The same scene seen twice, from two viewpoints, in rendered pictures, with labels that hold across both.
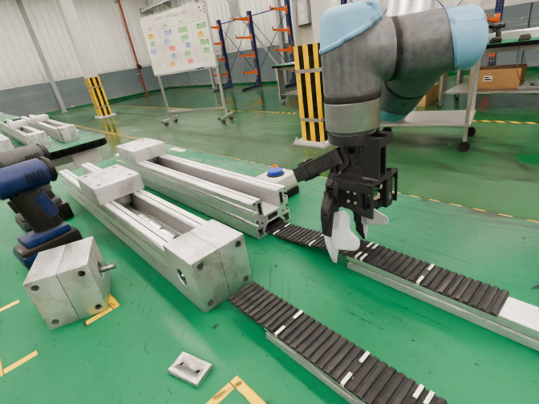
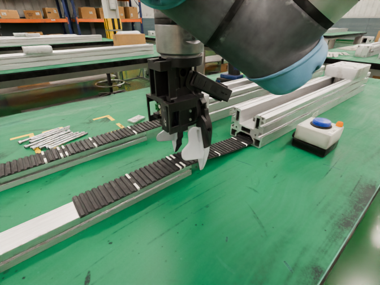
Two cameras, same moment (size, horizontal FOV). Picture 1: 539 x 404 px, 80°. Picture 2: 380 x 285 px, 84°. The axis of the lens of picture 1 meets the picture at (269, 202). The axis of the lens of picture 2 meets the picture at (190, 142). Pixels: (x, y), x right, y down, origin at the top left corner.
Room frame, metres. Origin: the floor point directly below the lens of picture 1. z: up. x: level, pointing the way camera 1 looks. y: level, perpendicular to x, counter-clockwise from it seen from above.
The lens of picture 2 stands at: (0.46, -0.50, 1.06)
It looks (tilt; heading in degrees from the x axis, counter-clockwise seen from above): 30 degrees down; 90
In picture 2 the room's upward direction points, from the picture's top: straight up
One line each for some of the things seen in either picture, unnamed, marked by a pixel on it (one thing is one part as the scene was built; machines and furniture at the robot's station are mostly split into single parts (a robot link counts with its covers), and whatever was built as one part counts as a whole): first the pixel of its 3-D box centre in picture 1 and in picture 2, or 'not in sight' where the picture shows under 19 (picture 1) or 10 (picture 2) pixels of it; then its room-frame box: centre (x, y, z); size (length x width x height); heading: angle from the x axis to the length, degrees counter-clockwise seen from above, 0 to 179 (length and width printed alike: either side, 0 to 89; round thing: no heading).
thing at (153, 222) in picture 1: (118, 204); (269, 85); (0.80, 0.40, 0.82); 0.80 x 0.10 x 0.09; 39
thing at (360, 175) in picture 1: (358, 171); (177, 93); (0.44, -0.14, 0.95); 0.09 x 0.08 x 0.12; 39
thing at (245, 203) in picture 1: (180, 179); (315, 96); (0.92, 0.25, 0.82); 0.80 x 0.10 x 0.09; 39
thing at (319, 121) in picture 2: (275, 172); (321, 123); (0.78, -0.03, 0.84); 0.04 x 0.04 x 0.02
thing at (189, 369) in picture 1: (190, 369); (136, 119); (0.29, 0.13, 0.78); 0.05 x 0.03 x 0.01; 57
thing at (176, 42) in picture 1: (185, 70); not in sight; (6.50, 1.13, 0.97); 1.51 x 0.50 x 1.95; 60
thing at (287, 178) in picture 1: (274, 185); (313, 134); (0.78, -0.02, 0.81); 0.10 x 0.08 x 0.06; 129
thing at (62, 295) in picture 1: (80, 277); not in sight; (0.47, 0.34, 0.83); 0.11 x 0.10 x 0.10; 108
